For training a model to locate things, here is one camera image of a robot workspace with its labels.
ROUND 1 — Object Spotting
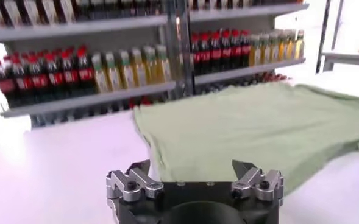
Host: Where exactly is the yellow tea bottle green label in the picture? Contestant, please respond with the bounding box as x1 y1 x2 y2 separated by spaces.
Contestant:
277 30 288 61
129 47 147 88
104 51 123 91
258 33 269 65
141 45 159 85
154 44 171 83
294 29 305 59
91 52 110 94
286 29 296 60
249 33 260 67
268 32 279 63
117 49 135 89

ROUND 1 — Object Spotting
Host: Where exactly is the black slanted pole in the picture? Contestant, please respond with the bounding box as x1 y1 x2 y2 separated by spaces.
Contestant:
315 0 332 74

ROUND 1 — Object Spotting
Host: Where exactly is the grey metal frame table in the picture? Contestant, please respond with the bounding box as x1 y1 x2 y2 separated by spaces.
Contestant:
321 50 359 72

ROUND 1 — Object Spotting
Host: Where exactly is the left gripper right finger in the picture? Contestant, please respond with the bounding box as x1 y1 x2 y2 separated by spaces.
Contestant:
231 160 285 202

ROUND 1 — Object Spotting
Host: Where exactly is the red cap cola bottle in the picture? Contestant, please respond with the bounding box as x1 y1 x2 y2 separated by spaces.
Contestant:
210 31 222 73
0 59 17 107
75 45 96 95
199 32 211 75
230 29 241 69
28 54 49 103
60 50 81 97
240 29 251 68
190 33 202 76
11 56 34 104
220 29 232 71
44 52 66 100

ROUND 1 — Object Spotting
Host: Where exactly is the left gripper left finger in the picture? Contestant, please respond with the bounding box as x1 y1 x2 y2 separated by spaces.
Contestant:
105 159 165 203

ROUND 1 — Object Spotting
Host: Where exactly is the green t-shirt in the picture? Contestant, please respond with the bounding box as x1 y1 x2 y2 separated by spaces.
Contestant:
132 82 359 195

